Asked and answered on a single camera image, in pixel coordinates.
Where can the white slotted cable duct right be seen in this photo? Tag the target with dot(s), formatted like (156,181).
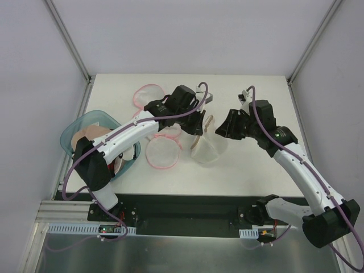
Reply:
(249,233)

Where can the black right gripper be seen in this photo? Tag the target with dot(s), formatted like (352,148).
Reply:
(234,125)

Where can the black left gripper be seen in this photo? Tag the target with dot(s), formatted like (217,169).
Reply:
(192,123)

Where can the beige bra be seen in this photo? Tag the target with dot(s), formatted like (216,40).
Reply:
(90,132)

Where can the red bra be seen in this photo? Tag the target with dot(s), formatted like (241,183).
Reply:
(113,167)

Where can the right aluminium frame post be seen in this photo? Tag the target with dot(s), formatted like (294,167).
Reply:
(320,30)

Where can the white slotted cable duct left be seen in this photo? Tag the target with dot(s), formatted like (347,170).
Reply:
(91,229)

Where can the white black-trimmed bra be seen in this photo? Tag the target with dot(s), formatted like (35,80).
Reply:
(123,159)

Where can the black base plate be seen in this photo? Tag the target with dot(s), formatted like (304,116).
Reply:
(185,216)

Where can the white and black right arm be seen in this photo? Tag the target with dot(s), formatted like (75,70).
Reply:
(328,215)

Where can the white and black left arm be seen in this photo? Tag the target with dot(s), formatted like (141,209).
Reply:
(92,158)

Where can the cream mesh laundry bag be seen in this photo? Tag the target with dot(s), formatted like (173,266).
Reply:
(208,147)

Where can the left aluminium frame post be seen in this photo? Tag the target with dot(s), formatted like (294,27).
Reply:
(62,29)

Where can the pink-trimmed mesh bag middle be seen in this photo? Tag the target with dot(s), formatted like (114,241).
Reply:
(171,132)

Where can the white slotted cable duct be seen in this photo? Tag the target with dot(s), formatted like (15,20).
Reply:
(91,229)
(249,233)

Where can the pink-trimmed white mesh bag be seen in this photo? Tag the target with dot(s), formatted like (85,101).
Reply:
(146,94)

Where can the pink-trimmed mesh bag front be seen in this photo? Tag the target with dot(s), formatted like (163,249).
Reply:
(162,152)

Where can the aluminium frame post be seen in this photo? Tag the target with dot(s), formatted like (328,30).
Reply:
(62,29)
(320,30)

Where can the teal plastic basket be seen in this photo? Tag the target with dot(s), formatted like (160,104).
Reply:
(101,119)

